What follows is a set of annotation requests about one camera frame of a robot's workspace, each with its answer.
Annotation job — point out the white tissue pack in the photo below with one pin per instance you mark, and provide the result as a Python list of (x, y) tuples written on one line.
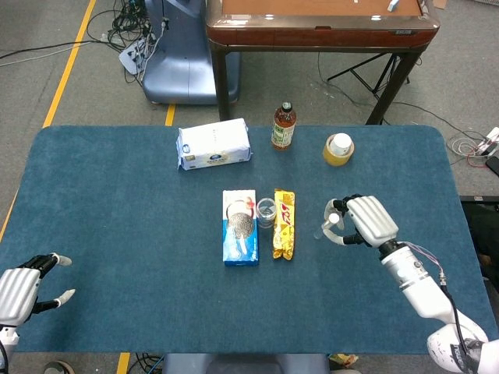
[(214, 144)]

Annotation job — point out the black phone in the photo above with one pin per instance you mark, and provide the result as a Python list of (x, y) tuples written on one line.
[(494, 165)]

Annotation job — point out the brown mahjong table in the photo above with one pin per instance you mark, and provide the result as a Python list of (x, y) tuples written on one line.
[(319, 35)]

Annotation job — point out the yellow snack packet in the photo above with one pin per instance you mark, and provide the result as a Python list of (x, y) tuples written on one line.
[(284, 233)]

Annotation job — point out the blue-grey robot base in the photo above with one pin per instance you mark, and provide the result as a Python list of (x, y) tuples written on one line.
[(183, 70)]

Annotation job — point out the amber tea bottle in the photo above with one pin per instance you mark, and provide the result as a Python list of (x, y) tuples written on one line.
[(283, 130)]

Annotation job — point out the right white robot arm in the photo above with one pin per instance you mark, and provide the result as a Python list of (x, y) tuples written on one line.
[(421, 292)]

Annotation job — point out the blue-grey own robot torso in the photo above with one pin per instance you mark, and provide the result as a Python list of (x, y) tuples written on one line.
[(245, 364)]

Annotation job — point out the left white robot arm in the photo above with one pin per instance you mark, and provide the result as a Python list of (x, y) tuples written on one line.
[(7, 343)]

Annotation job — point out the crumpled snack wrapper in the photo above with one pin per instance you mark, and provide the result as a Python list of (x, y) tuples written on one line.
[(343, 360)]

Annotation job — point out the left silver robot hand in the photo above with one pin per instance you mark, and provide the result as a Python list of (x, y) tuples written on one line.
[(17, 292)]

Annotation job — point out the clear white-capped tube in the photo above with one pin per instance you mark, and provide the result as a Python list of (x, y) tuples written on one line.
[(333, 219)]

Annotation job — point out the blue table mat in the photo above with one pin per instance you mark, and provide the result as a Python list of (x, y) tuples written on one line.
[(117, 233)]

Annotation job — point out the blue cookie box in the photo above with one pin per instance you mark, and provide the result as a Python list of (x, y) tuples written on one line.
[(239, 249)]

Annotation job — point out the clear glass jar cartoon print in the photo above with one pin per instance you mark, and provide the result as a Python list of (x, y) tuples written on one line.
[(267, 216)]

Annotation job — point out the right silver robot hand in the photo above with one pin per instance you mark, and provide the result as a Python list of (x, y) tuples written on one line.
[(370, 222)]

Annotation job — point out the white power strip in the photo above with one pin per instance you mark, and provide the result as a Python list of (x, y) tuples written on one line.
[(130, 56)]

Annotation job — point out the white adapter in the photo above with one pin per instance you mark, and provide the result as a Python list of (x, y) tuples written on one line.
[(493, 134)]

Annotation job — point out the cardboard box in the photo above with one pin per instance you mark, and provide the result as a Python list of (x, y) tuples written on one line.
[(440, 3)]

